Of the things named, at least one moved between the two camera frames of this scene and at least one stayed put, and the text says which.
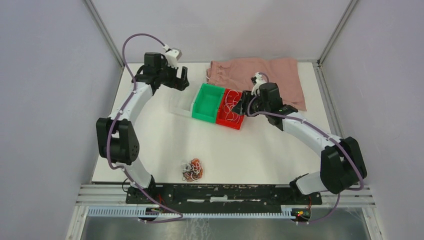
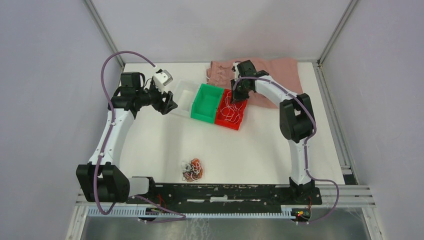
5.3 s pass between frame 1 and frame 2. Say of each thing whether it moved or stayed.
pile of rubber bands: stayed
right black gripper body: moved
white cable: stayed
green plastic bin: stayed
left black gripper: moved
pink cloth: stayed
